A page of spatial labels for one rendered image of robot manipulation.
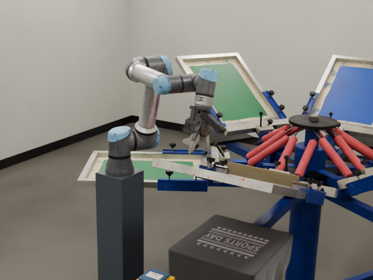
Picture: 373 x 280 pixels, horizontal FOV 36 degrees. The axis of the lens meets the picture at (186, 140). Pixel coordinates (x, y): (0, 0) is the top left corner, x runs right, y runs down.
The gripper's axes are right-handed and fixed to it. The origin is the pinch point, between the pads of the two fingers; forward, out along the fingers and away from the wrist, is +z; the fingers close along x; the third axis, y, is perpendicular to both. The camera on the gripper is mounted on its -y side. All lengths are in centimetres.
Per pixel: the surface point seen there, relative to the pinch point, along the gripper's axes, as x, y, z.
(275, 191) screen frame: -16.3, -29.2, 9.1
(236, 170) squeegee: -72, 14, 9
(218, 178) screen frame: -12.1, -4.7, 8.6
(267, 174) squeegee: -72, -4, 7
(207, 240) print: -45, 11, 43
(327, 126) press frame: -137, -12, -24
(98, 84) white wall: -406, 380, -41
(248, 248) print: -48, -10, 42
